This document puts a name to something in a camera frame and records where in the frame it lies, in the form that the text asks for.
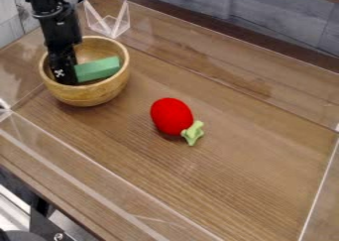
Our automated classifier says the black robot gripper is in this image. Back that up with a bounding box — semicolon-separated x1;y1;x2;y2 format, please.
35;5;83;85

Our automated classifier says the green rectangular block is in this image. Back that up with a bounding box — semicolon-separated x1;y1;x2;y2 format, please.
75;57;120;83

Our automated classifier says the light wooden bowl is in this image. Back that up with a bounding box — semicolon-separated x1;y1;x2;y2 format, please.
39;36;130;107

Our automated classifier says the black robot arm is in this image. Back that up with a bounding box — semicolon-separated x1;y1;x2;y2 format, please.
26;0;83;85

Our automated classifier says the red plush strawberry toy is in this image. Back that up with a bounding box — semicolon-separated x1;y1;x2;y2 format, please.
150;97;205;146

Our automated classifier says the clear acrylic corner bracket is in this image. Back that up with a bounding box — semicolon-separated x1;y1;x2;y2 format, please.
84;0;131;39

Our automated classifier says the clear acrylic enclosure wall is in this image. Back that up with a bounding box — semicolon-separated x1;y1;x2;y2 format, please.
0;5;339;241

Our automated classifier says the black metal table bracket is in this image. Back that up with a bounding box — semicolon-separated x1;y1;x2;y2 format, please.
30;197;76;241

